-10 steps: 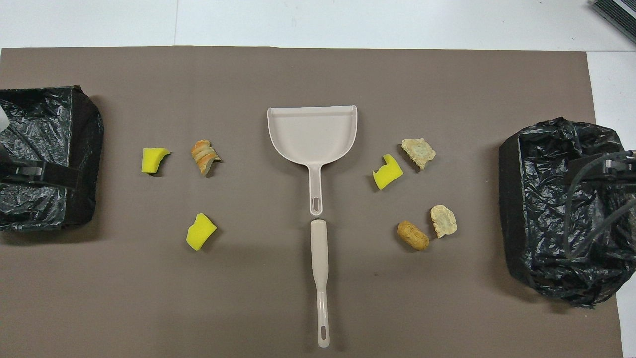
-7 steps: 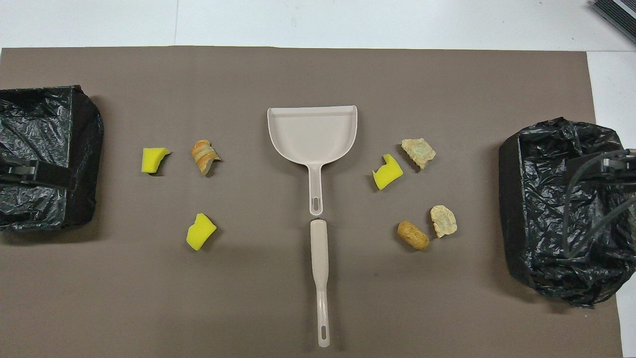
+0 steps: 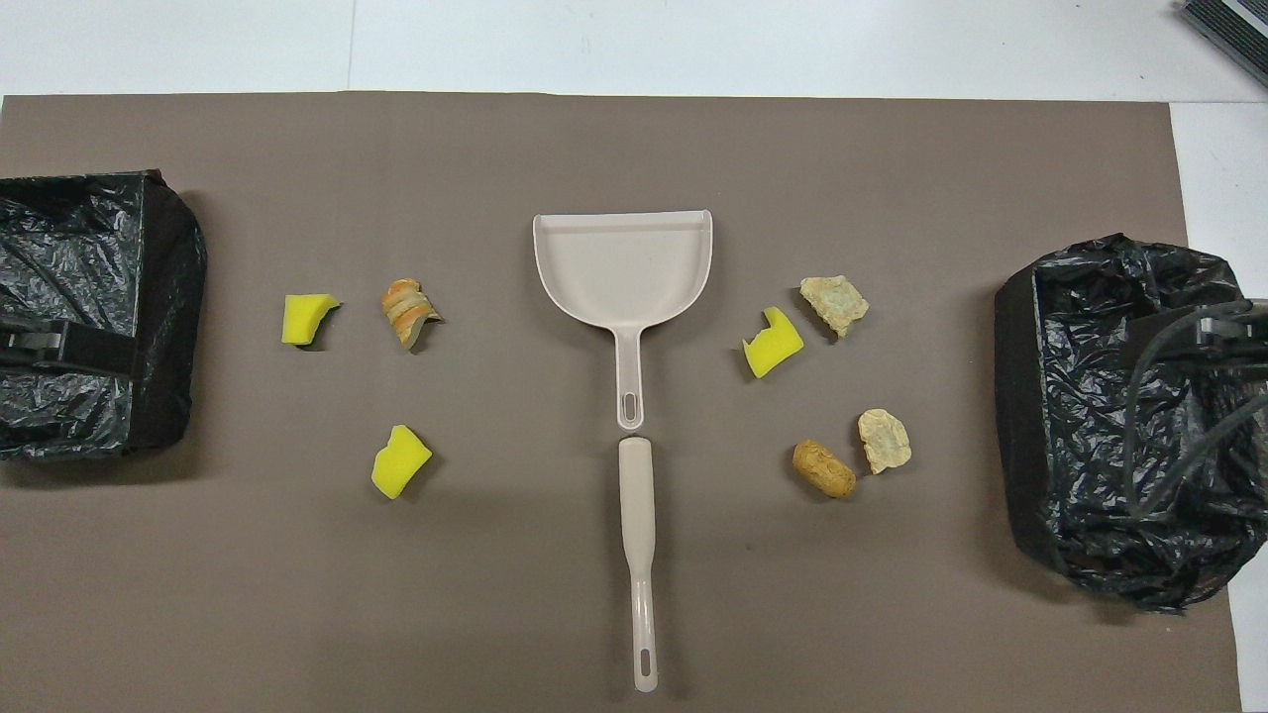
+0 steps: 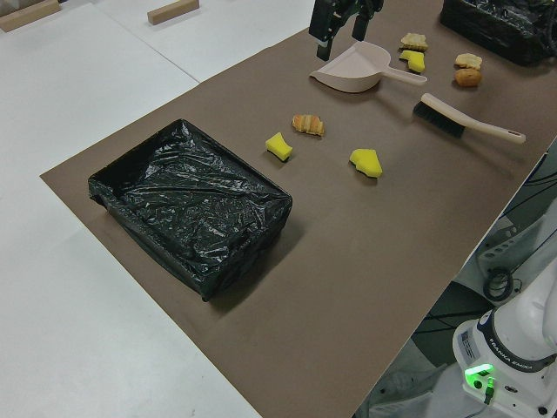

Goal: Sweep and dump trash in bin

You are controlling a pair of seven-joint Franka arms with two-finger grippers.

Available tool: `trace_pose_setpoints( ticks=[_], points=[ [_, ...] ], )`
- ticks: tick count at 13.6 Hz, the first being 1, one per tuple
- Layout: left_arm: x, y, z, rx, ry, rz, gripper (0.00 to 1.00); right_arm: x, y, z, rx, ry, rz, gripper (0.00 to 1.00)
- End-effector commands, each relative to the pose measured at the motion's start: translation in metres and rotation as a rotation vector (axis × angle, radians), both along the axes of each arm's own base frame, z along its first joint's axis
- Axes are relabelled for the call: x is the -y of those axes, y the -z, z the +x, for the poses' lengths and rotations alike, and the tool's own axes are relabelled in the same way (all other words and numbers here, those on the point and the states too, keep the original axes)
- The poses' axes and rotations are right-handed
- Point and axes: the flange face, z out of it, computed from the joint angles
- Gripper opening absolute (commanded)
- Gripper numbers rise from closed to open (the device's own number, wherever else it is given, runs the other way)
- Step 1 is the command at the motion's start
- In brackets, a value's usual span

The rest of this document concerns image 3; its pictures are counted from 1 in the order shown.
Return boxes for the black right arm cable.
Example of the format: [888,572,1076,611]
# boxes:
[1124,302,1268,516]

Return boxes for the large yellow sponge piece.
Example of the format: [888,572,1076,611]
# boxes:
[370,425,434,500]

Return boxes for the grey ribbed device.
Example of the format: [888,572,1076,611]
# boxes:
[1177,0,1268,90]

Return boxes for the brown paper table mat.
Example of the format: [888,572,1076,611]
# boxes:
[0,92,1244,713]

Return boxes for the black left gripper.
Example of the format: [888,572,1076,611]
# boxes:
[0,319,137,377]

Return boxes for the black bag lined trash bin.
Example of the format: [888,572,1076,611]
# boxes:
[0,168,209,461]
[994,233,1268,615]

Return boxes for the oval pale bread piece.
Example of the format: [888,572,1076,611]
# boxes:
[857,407,913,475]

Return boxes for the notched yellow sponge piece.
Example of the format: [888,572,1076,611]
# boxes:
[743,306,805,380]

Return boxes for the orange striped croissant piece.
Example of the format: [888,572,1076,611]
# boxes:
[380,279,444,353]

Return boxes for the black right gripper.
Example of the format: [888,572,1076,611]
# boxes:
[1129,297,1268,375]

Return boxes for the beige hand brush black bristles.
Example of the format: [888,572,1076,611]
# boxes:
[617,437,660,694]

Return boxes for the small yellow sponge piece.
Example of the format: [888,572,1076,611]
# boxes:
[281,293,341,347]

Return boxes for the brown potato shaped bread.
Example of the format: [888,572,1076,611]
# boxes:
[792,439,858,499]

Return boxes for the beige plastic dustpan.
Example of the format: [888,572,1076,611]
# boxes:
[532,209,714,432]

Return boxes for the angular pale bread piece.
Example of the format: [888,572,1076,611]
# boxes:
[799,274,871,340]

